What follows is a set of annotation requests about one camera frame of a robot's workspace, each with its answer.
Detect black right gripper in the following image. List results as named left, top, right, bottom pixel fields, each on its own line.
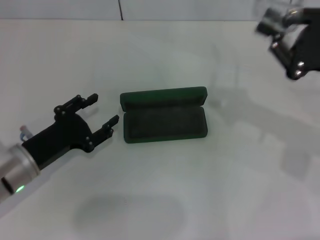
left=254, top=0, right=320, bottom=82

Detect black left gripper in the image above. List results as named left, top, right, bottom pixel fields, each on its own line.
left=21, top=93, right=121, bottom=169

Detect green glasses case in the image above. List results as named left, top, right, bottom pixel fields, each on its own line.
left=119, top=86, right=209, bottom=145

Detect clear left wrist connector plug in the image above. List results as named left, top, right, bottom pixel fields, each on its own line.
left=19, top=124, right=32, bottom=141

